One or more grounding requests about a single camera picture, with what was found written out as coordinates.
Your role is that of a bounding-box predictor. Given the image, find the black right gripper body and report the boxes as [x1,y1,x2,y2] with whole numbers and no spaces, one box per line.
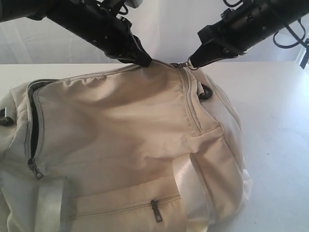
[198,0,292,57]

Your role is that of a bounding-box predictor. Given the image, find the cream fabric duffel bag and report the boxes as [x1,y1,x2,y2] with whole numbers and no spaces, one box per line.
[0,61,252,232]

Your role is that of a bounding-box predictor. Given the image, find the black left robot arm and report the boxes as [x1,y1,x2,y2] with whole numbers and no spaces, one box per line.
[0,0,152,67]

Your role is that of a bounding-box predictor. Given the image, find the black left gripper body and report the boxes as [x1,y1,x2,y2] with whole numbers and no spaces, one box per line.
[47,0,134,59]

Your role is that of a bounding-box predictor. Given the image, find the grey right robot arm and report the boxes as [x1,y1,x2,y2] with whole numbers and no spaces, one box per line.
[189,0,309,68]

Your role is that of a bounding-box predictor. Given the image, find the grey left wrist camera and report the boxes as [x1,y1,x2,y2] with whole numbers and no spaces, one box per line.
[125,0,143,9]

